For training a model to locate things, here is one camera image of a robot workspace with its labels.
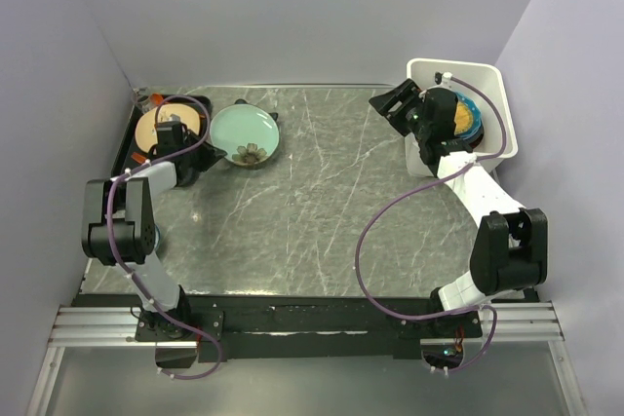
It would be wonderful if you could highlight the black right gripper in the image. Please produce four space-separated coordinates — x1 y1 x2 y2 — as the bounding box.
369 79 431 140

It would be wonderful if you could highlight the yellow rimmed plate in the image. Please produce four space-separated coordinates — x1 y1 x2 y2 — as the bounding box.
454 103 478 135

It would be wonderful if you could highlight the blue polka dot plate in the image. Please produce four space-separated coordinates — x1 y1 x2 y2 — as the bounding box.
455 92 482 138

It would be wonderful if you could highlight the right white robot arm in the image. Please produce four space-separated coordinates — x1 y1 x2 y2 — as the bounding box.
370 73 548 336

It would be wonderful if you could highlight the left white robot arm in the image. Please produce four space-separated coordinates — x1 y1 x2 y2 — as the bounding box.
81 123 225 340

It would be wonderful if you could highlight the white plastic bin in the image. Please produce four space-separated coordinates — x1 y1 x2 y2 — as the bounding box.
406 57 518 173

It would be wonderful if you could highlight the mint green flower plate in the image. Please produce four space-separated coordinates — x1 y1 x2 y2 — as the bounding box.
210 103 281 169

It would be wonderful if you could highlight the floral beige plate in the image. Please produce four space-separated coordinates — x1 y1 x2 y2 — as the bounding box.
135 103 201 153

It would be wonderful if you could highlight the orange plastic spoon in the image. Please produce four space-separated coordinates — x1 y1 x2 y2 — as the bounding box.
148 94 165 106

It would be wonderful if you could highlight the orange plastic fork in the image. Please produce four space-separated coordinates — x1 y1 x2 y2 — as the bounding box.
131 152 147 165

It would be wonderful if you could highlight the black serving tray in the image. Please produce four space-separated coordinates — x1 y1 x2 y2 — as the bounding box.
111 95 214 176

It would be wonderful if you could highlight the clear glass cup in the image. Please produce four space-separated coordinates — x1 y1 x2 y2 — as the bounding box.
132 90 152 114

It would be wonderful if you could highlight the blue patterned small bowl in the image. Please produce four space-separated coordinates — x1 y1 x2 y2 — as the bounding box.
154 224 162 250

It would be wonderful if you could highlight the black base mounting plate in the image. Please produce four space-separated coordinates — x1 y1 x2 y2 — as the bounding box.
72 294 483 370

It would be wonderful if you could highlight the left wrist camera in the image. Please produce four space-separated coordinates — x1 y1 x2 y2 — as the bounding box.
156 113 181 124

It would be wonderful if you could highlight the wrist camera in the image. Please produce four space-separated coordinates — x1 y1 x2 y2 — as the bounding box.
156 113 181 124
434 72 453 87

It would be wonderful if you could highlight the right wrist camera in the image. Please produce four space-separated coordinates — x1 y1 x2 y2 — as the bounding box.
434 72 453 87

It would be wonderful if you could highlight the aluminium rail frame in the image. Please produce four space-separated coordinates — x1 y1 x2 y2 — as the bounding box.
28 301 572 415

